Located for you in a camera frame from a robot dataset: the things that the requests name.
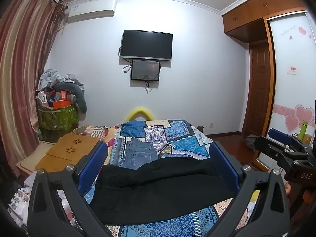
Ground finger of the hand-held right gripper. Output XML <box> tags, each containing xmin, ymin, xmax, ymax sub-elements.
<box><xmin>269</xmin><ymin>128</ymin><xmax>300</xmax><ymax>146</ymax></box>
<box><xmin>254</xmin><ymin>136</ymin><xmax>300</xmax><ymax>169</ymax></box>

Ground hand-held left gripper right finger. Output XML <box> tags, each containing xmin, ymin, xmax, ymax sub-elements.
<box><xmin>209</xmin><ymin>141</ymin><xmax>291</xmax><ymax>237</ymax></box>

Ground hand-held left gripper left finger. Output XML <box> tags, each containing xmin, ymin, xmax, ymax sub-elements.
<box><xmin>27</xmin><ymin>142</ymin><xmax>119</xmax><ymax>237</ymax></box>

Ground black pants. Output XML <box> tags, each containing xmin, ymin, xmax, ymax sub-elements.
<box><xmin>90</xmin><ymin>157</ymin><xmax>235</xmax><ymax>225</ymax></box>

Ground grey backpack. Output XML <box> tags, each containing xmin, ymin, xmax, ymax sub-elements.
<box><xmin>245</xmin><ymin>134</ymin><xmax>258</xmax><ymax>151</ymax></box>

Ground green bottle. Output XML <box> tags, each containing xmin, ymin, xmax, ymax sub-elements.
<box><xmin>299</xmin><ymin>121</ymin><xmax>308</xmax><ymax>140</ymax></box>

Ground striped pink cloth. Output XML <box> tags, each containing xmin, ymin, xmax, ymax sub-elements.
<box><xmin>78</xmin><ymin>125</ymin><xmax>111</xmax><ymax>139</ymax></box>

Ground wooden lap table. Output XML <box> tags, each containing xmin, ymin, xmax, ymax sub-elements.
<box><xmin>35</xmin><ymin>133</ymin><xmax>100</xmax><ymax>172</ymax></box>

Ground blue jeans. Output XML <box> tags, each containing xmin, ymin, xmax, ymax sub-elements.
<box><xmin>118</xmin><ymin>138</ymin><xmax>159</xmax><ymax>170</ymax></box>

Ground patchwork printed blanket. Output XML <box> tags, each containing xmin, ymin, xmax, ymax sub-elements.
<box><xmin>74</xmin><ymin>119</ymin><xmax>261</xmax><ymax>237</ymax></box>

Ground brown wooden door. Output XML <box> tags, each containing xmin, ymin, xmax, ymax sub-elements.
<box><xmin>242</xmin><ymin>41</ymin><xmax>272</xmax><ymax>137</ymax></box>

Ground white heart print wardrobe door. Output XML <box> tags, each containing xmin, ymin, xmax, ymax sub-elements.
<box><xmin>253</xmin><ymin>11</ymin><xmax>316</xmax><ymax>172</ymax></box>

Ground green patterned storage bag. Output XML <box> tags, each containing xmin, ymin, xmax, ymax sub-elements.
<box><xmin>37</xmin><ymin>104</ymin><xmax>79</xmax><ymax>142</ymax></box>

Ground orange box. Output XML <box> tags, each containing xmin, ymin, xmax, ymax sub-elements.
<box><xmin>53</xmin><ymin>90</ymin><xmax>71</xmax><ymax>109</ymax></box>

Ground white clutter pile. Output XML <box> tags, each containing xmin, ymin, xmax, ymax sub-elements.
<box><xmin>7</xmin><ymin>171</ymin><xmax>35</xmax><ymax>228</ymax></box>

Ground pile of grey clothes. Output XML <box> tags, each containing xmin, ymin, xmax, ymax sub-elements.
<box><xmin>38</xmin><ymin>68</ymin><xmax>87</xmax><ymax>114</ymax></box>

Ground striped pink curtain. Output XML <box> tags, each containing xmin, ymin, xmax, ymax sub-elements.
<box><xmin>0</xmin><ymin>0</ymin><xmax>68</xmax><ymax>178</ymax></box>

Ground wooden overhead cabinet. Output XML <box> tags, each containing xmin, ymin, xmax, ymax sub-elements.
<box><xmin>222</xmin><ymin>0</ymin><xmax>309</xmax><ymax>42</ymax></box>

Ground white air conditioner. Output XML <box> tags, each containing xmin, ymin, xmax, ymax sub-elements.
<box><xmin>67</xmin><ymin>0</ymin><xmax>116</xmax><ymax>22</ymax></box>

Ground small black wall monitor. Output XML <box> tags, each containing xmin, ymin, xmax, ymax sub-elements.
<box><xmin>131</xmin><ymin>59</ymin><xmax>160</xmax><ymax>81</ymax></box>

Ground black wall television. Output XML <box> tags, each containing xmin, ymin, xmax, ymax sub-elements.
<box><xmin>119</xmin><ymin>30</ymin><xmax>173</xmax><ymax>61</ymax></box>

